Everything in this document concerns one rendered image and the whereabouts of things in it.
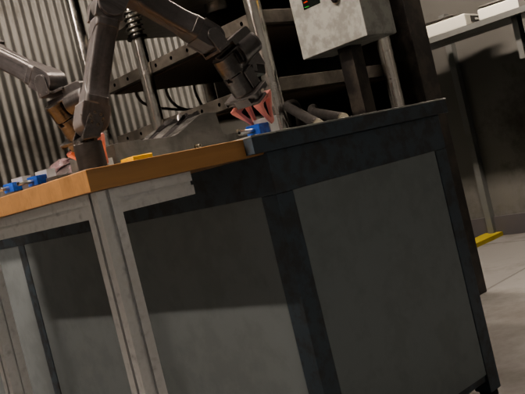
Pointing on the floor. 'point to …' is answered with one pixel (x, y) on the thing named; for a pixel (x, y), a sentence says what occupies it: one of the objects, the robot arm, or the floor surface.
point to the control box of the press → (344, 38)
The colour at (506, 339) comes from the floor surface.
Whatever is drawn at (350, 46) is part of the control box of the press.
